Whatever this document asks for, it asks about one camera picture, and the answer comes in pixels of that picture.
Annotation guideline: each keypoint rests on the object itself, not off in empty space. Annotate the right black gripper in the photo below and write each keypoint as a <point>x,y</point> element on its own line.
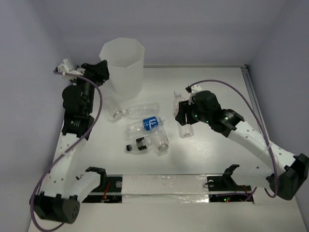
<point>184,107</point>

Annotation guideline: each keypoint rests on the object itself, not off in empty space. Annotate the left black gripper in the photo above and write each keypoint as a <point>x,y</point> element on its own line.
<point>92,73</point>

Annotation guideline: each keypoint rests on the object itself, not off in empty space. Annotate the clear plastic bottle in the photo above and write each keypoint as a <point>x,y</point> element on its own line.
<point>186,130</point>

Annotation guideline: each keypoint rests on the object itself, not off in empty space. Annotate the clear bottle base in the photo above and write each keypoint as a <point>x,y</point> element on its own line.
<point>160,140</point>

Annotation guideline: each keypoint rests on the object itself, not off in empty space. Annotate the blue label clear bottle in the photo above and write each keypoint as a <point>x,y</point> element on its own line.
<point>144,125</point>

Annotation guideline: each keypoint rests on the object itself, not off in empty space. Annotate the clear bottle white cap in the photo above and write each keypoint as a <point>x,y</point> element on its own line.
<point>142,110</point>

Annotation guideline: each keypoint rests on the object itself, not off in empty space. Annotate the clear bottle silver cap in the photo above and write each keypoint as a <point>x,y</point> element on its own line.
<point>111,105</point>

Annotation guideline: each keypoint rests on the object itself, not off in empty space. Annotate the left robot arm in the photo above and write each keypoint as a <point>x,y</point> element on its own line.
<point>61,190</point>

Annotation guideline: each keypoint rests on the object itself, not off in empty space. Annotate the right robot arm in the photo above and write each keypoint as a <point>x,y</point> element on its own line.
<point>287,171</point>

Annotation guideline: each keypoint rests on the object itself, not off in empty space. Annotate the translucent white plastic bin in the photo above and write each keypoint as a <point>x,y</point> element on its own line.
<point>125,59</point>

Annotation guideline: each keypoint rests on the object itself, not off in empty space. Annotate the black label clear bottle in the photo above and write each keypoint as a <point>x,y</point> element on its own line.
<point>140,144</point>

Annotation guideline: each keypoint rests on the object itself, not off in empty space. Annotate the silver tape strip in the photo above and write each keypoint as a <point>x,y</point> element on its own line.
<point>164,189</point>

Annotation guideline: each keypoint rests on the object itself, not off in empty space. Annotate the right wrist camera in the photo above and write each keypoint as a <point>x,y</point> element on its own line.
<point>193,90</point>

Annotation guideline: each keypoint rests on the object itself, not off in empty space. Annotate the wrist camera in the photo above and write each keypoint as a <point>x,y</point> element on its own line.
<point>193,90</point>
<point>65,66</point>

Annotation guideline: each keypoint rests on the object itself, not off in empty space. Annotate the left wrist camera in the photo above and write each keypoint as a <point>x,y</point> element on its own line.
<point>65,66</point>

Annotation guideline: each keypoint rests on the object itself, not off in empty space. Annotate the aluminium side rail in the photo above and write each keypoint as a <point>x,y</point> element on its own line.
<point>251,91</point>

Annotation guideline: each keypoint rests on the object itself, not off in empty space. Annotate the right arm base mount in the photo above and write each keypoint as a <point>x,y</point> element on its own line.
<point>222,190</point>

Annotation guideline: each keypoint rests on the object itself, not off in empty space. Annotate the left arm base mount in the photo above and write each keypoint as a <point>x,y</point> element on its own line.
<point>111,193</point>

